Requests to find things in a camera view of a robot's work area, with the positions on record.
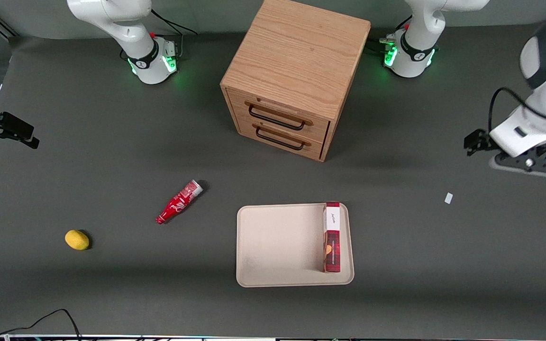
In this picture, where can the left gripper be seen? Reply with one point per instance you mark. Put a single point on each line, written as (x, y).
(476, 141)

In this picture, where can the red cookie box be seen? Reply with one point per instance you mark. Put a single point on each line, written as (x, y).
(332, 237)

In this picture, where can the beige rectangular tray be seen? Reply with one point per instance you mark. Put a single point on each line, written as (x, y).
(277, 246)

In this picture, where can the small white paper scrap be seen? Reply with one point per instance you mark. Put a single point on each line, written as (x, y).
(448, 198)

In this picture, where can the yellow lemon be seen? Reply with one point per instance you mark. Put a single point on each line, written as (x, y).
(77, 239)

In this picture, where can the wooden drawer front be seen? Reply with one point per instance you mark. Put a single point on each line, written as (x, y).
(313, 148)
(318, 127)

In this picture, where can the red cola bottle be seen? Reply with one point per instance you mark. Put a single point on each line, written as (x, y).
(178, 202)

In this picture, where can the wooden drawer cabinet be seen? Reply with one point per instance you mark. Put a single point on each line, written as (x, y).
(296, 52)

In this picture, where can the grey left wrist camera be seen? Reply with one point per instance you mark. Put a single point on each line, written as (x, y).
(529, 165)

